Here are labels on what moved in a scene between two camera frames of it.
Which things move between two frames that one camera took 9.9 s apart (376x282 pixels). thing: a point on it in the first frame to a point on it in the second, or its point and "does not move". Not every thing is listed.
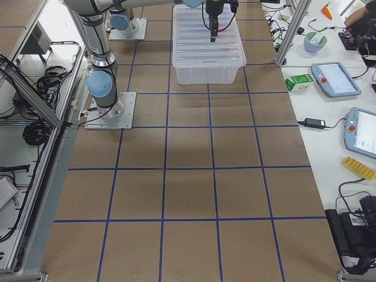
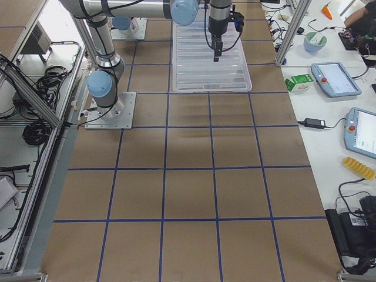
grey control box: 38,42 does not move
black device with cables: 355,234 does not move
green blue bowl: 314,42 does not move
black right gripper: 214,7 to 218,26
